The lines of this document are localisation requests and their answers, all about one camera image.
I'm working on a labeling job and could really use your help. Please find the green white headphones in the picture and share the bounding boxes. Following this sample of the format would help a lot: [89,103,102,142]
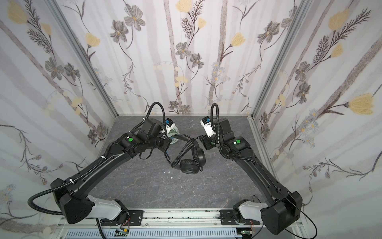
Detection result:
[167,126,180,144]

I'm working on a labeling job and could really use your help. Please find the black blue headphones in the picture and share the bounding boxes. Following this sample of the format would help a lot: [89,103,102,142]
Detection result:
[164,134,206,175]

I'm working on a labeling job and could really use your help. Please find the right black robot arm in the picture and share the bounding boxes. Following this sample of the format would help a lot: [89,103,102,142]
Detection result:
[201,117,302,235]

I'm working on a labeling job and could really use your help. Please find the left black corrugated conduit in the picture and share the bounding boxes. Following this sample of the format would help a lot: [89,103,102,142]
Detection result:
[27,102,167,239]

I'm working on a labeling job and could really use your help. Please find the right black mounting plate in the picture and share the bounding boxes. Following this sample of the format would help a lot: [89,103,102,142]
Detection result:
[218,209,238,226]

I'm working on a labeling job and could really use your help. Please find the black mounting plate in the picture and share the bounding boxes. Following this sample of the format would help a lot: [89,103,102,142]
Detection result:
[125,210,144,227]
[218,209,238,226]

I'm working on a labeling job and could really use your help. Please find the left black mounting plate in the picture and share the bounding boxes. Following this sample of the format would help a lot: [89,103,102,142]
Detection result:
[125,210,144,227]

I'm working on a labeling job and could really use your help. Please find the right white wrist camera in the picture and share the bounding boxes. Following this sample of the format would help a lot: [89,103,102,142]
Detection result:
[201,116,216,138]

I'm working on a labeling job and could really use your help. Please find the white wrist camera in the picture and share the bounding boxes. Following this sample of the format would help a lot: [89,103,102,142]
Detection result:
[165,118,175,134]
[201,116,216,138]

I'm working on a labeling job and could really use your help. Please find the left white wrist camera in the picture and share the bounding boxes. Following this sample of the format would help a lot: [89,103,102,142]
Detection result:
[165,118,175,134]

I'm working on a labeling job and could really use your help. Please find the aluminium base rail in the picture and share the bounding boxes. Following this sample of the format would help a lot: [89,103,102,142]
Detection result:
[57,208,304,232]

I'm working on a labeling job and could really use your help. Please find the white slotted cable duct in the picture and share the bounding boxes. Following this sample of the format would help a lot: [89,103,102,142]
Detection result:
[62,228,242,239]

